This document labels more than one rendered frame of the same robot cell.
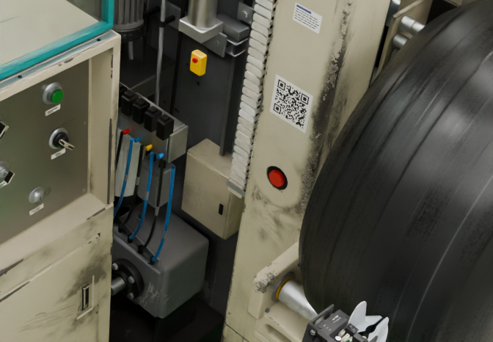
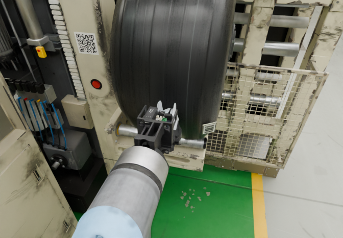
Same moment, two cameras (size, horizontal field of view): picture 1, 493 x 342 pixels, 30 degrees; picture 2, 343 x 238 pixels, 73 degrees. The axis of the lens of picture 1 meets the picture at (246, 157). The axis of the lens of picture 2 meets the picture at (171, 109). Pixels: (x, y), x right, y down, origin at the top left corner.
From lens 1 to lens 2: 0.68 m
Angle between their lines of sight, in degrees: 17
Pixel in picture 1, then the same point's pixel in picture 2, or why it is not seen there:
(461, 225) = (193, 37)
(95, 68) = not seen: outside the picture
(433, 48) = not seen: outside the picture
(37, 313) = (11, 192)
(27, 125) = not seen: outside the picture
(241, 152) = (76, 81)
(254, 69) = (64, 36)
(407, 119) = not seen: outside the picture
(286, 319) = (125, 141)
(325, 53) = (90, 6)
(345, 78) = (105, 20)
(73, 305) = (32, 180)
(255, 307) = (110, 141)
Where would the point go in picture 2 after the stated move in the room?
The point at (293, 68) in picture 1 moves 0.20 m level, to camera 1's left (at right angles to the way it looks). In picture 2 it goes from (79, 23) to (8, 32)
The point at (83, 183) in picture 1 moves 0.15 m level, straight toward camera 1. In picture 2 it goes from (8, 124) to (14, 149)
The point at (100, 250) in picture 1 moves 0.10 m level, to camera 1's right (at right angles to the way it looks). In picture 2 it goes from (33, 151) to (59, 145)
